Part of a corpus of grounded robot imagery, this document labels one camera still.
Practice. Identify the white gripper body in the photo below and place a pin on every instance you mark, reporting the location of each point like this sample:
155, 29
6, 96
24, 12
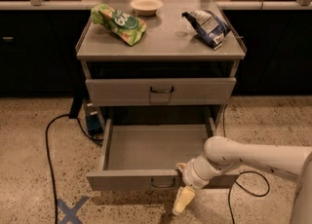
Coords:
190, 176

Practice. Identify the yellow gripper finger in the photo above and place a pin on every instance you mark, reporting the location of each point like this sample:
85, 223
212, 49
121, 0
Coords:
183, 198

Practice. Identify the grey drawer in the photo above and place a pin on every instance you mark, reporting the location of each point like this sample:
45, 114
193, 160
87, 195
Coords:
146, 92
144, 157

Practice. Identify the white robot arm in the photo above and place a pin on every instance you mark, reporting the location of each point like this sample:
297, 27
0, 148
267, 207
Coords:
221, 154

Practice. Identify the grey drawer cabinet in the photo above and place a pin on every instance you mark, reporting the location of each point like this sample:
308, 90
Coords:
169, 48

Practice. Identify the grey top drawer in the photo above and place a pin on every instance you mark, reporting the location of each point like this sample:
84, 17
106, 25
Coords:
146, 92

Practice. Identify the blue power box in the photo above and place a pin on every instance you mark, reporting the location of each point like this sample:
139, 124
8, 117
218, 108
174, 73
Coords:
92, 120

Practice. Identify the blue tape cross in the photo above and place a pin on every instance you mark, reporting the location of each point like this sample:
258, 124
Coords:
70, 213

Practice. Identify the blue chip bag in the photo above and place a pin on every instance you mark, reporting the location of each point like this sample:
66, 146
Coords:
210, 28

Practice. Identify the green chip bag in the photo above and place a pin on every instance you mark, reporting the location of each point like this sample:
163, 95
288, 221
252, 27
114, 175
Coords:
128, 27

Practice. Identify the white paper bowl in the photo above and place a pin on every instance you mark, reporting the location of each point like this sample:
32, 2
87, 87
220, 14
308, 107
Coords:
146, 8

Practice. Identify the dark counter cabinets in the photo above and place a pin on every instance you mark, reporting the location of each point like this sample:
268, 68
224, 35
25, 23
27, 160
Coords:
38, 51

